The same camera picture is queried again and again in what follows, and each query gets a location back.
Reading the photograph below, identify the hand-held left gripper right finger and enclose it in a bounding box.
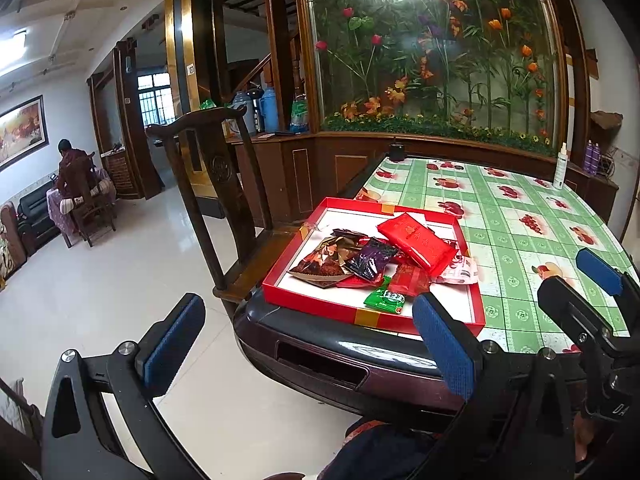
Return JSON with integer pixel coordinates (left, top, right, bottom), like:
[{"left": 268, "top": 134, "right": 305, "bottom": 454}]
[{"left": 412, "top": 292, "right": 588, "bottom": 480}]

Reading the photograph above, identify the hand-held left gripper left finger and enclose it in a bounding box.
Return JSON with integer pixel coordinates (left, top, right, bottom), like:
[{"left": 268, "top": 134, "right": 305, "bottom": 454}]
[{"left": 40, "top": 292, "right": 213, "bottom": 480}]

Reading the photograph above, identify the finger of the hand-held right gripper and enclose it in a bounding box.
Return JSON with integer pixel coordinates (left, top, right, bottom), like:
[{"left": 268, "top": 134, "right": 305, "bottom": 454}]
[
  {"left": 537, "top": 275, "right": 626, "bottom": 361},
  {"left": 575, "top": 247, "right": 640, "bottom": 321}
]

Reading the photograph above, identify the green snack packet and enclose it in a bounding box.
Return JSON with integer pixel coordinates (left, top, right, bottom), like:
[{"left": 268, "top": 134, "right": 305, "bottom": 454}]
[{"left": 363, "top": 276, "right": 407, "bottom": 316}]

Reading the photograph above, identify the red flower print snack packet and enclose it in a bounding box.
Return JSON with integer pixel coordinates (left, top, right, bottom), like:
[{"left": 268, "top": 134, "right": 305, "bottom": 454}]
[{"left": 387, "top": 264, "right": 432, "bottom": 298}]

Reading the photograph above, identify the pink white snack packet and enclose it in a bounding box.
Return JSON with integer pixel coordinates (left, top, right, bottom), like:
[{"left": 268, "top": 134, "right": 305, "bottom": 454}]
[{"left": 435, "top": 255, "right": 479, "bottom": 285}]

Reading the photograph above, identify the long red snack packet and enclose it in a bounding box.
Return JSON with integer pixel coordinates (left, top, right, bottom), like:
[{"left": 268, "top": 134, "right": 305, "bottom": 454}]
[{"left": 376, "top": 212, "right": 458, "bottom": 281}]

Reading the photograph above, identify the small plain red snack packet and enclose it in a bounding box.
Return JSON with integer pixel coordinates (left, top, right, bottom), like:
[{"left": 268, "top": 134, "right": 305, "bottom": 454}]
[{"left": 336, "top": 272, "right": 386, "bottom": 290}]

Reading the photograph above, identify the purple snack packet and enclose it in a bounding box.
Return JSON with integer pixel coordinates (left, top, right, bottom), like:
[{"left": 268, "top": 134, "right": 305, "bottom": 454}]
[{"left": 345, "top": 237, "right": 399, "bottom": 281}]

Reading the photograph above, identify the red gift box tray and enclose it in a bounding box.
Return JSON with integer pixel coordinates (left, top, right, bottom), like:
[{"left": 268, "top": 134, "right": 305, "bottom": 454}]
[{"left": 261, "top": 197, "right": 487, "bottom": 338}]

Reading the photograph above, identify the brown gold snack packet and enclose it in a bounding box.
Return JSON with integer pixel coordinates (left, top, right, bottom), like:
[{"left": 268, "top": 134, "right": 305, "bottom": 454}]
[{"left": 287, "top": 235, "right": 358, "bottom": 288}]

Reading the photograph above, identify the dark brown snack packet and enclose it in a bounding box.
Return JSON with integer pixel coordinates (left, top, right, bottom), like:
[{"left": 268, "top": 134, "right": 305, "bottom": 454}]
[{"left": 331, "top": 228, "right": 371, "bottom": 246}]

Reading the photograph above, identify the green checked fruit tablecloth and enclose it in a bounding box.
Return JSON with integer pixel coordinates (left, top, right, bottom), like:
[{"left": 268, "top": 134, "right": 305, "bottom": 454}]
[{"left": 350, "top": 156, "right": 640, "bottom": 356}]

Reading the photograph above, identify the white spray bottle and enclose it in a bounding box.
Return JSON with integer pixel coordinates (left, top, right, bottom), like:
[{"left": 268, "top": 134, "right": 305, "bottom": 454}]
[{"left": 552, "top": 142, "right": 571, "bottom": 191}]

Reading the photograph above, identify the person's dark clothing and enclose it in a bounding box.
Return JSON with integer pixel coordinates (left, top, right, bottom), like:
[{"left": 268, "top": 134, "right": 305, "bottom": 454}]
[{"left": 317, "top": 417, "right": 451, "bottom": 480}]

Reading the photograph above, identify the dark glossy dining table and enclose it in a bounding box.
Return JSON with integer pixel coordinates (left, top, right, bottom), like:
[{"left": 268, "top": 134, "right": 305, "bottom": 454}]
[{"left": 232, "top": 152, "right": 640, "bottom": 431}]

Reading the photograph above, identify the dark wooden chair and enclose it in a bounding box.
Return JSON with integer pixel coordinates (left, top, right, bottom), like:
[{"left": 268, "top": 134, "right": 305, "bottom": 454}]
[{"left": 145, "top": 106, "right": 316, "bottom": 306}]

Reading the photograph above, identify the small wooden chair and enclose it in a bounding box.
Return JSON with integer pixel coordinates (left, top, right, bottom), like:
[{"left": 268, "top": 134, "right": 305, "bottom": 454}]
[{"left": 70, "top": 155, "right": 117, "bottom": 248}]

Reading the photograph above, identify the brown rock ornament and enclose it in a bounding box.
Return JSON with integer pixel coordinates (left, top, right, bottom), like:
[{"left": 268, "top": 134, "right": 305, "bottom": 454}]
[{"left": 590, "top": 110, "right": 624, "bottom": 133}]

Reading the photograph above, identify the cloth covered side table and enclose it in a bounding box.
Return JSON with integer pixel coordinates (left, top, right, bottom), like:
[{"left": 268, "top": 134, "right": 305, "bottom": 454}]
[{"left": 46, "top": 167, "right": 118, "bottom": 236}]

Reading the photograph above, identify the black leather sofa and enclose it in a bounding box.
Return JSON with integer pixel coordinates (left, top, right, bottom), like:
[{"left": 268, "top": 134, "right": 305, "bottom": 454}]
[{"left": 17, "top": 180, "right": 61, "bottom": 256}]

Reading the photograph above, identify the brown armchair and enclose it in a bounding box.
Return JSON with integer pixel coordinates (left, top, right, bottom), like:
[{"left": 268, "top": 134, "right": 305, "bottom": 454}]
[{"left": 0, "top": 202, "right": 28, "bottom": 281}]

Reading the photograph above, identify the grey thermos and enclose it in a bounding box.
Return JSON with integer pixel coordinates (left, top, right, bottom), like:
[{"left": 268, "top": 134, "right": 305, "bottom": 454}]
[{"left": 231, "top": 91, "right": 251, "bottom": 136}]

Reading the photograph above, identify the barred window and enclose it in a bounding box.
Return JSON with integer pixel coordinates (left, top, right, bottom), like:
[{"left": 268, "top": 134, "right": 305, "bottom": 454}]
[{"left": 136, "top": 72, "right": 173, "bottom": 128}]

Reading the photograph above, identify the dark thermos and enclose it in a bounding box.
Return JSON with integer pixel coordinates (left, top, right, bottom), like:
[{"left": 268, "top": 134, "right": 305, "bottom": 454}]
[{"left": 248, "top": 89, "right": 265, "bottom": 134}]

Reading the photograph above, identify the blue thermos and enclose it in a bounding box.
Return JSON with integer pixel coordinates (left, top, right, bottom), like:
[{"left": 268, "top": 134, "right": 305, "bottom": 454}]
[{"left": 262, "top": 86, "right": 280, "bottom": 133}]

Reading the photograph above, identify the glass flower display panel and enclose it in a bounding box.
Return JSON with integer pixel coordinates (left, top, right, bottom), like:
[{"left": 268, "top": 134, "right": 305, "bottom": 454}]
[{"left": 292, "top": 0, "right": 568, "bottom": 148}]

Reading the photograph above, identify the yellow wooden pillar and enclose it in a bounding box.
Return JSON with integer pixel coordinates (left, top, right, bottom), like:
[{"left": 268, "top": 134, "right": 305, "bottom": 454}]
[{"left": 164, "top": 0, "right": 226, "bottom": 161}]

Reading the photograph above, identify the ceiling light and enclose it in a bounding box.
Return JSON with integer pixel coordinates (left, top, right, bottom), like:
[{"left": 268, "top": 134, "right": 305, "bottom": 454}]
[{"left": 0, "top": 30, "right": 28, "bottom": 76}]

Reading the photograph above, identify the framed wall painting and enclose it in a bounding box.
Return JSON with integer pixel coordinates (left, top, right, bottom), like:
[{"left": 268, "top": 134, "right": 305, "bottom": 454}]
[{"left": 0, "top": 95, "right": 51, "bottom": 173}]

